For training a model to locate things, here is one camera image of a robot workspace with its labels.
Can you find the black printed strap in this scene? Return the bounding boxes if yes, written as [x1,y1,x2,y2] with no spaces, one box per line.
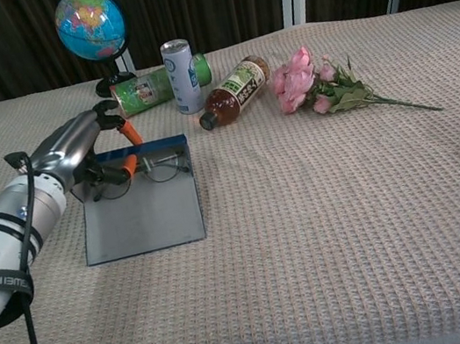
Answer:
[0,259,42,331]

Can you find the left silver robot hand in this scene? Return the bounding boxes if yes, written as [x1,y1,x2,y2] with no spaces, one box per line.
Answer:
[21,93,151,203]

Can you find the green cylindrical snack tube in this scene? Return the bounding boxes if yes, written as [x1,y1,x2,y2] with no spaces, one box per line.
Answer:
[106,51,218,122]

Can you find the thin metal frame eyeglasses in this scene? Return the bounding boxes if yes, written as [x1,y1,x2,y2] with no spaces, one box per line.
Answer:
[87,149,194,204]

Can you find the pink artificial flower bouquet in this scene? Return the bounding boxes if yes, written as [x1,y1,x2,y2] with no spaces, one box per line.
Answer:
[265,23,444,140]

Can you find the beige waffle weave blanket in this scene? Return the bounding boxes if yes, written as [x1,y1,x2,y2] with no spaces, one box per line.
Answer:
[0,0,460,344]

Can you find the dark blue floral glasses case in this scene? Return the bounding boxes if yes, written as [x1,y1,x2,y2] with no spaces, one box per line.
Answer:
[67,133,209,268]

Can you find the amber tea bottle green label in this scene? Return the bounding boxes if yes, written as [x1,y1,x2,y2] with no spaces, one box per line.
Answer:
[190,52,280,133]

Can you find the blue globe on black stand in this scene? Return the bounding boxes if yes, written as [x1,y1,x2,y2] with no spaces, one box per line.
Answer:
[50,0,141,106]

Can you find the white tall beverage can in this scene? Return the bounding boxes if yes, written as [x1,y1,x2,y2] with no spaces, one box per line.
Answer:
[158,36,207,118]

